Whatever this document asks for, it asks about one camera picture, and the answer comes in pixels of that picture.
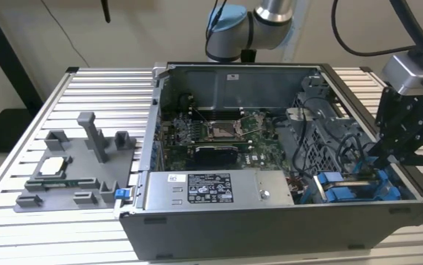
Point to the CPU socket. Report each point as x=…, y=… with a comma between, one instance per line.
x=220, y=129

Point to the black slanted post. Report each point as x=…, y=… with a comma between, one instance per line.
x=8, y=55

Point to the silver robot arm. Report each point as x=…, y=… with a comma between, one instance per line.
x=230, y=41

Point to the green motherboard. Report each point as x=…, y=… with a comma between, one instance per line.
x=263, y=149

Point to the blue case latch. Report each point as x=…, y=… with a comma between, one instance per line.
x=122, y=193

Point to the green RAM stick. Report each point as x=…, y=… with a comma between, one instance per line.
x=72, y=182

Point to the black antenna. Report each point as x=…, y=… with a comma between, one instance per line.
x=106, y=11

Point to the black graphics card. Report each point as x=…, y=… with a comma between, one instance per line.
x=215, y=156

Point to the grey parts rack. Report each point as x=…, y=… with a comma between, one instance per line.
x=79, y=165

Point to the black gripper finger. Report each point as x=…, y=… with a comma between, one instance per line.
x=386, y=118
x=410, y=135

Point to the black flat base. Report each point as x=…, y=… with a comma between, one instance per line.
x=1, y=129

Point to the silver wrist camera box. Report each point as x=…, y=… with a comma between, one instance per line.
x=407, y=71

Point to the black RAM slot row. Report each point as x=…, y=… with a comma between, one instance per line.
x=215, y=113

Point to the dark grey PC case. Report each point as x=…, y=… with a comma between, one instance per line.
x=234, y=234

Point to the grey perforated drive cage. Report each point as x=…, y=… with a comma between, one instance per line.
x=312, y=129

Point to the hard disk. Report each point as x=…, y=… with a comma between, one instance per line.
x=331, y=193

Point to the grey disk bay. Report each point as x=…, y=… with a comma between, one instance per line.
x=407, y=190

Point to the thin metal locking lever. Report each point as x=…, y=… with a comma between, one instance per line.
x=200, y=114

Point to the silver power supply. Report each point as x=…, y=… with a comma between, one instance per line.
x=160, y=193

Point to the silver CPU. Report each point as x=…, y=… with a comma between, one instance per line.
x=52, y=165

